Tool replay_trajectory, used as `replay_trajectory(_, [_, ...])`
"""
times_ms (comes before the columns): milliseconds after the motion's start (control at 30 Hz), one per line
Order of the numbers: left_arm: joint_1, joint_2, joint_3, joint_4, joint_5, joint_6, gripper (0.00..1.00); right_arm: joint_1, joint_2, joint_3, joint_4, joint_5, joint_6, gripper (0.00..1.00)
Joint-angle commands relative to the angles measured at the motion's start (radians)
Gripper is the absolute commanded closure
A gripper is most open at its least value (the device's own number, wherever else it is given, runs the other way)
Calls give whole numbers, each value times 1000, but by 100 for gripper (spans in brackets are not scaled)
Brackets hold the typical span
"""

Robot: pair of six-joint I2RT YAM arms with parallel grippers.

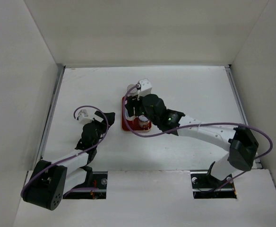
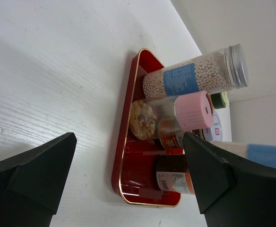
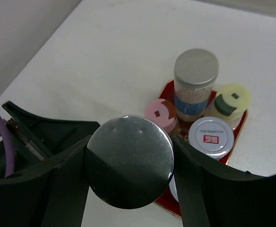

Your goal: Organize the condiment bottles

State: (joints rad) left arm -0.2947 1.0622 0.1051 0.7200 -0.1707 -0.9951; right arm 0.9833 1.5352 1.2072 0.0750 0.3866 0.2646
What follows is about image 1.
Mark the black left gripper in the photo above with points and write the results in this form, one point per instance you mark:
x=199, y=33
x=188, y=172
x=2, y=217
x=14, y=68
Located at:
x=102, y=125

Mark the red lacquer tray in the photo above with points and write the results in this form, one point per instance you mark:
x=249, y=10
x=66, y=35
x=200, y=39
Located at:
x=133, y=122

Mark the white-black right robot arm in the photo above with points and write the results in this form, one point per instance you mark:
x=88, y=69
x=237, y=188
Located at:
x=239, y=142

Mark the right aluminium side rail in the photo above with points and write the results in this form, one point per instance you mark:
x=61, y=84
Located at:
x=233, y=106

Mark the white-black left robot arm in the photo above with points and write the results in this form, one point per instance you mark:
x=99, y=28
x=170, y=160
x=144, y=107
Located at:
x=51, y=181

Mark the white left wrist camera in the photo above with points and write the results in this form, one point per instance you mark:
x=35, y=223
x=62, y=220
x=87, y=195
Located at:
x=83, y=117

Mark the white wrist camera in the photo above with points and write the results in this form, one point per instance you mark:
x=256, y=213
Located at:
x=83, y=117
x=144, y=87

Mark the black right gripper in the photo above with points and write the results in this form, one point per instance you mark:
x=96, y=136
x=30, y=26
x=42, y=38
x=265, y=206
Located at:
x=133, y=101

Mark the left aluminium side rail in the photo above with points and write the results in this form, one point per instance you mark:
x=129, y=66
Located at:
x=57, y=85

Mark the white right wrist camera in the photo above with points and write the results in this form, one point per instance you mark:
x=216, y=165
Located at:
x=144, y=87

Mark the tall jar blue label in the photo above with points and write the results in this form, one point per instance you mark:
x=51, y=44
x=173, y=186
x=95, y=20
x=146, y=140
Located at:
x=132, y=90

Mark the aluminium side rail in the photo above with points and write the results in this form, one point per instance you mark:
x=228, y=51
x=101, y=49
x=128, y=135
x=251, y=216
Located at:
x=57, y=85
x=233, y=106

